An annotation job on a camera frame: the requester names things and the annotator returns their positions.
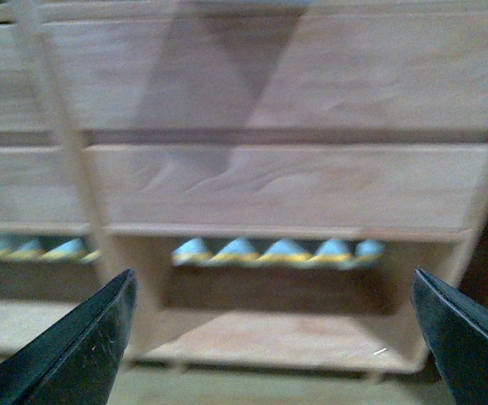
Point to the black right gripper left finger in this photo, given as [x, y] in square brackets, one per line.
[77, 359]

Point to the blue yellow striped object left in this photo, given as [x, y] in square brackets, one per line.
[45, 249]

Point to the light wooden bookshelf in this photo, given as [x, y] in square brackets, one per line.
[136, 125]

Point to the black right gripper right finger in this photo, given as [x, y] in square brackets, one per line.
[455, 329]

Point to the blue yellow striped object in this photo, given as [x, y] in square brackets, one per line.
[45, 249]
[335, 254]

